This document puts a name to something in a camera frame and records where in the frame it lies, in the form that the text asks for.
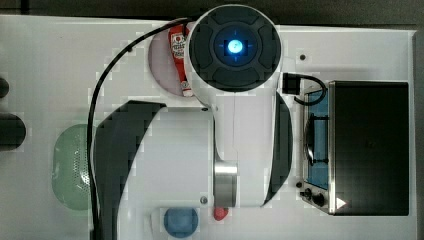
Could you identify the grey round plate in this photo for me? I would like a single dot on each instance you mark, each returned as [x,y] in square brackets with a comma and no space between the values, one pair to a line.
[161,64]

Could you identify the blue cup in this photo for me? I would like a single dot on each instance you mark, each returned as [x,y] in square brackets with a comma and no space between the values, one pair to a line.
[181,222]

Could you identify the red ketchup bottle toy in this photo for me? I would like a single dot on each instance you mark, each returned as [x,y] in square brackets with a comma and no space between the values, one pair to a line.
[177,40]

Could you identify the small black cylinder holder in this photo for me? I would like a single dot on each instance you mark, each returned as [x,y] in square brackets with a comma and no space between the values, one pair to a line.
[4,87]

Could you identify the black toaster oven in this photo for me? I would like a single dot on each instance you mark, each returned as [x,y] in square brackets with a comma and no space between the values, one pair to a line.
[368,150]

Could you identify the green oval colander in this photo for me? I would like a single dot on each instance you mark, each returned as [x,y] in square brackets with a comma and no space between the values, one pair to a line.
[70,175]

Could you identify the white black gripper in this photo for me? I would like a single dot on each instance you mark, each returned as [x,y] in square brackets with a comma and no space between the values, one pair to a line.
[291,84]

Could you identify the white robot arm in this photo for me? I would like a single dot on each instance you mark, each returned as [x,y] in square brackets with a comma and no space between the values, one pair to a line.
[164,170]

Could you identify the red strawberry toy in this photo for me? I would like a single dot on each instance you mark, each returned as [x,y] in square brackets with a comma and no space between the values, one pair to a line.
[220,213]

